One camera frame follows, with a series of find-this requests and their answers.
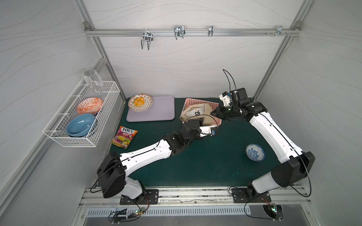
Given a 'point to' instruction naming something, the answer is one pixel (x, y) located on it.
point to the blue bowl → (79, 125)
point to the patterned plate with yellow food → (140, 102)
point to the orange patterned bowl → (90, 106)
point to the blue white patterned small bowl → (255, 152)
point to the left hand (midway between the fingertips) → (202, 119)
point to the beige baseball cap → (198, 111)
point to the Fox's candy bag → (123, 137)
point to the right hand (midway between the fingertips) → (210, 112)
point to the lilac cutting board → (163, 108)
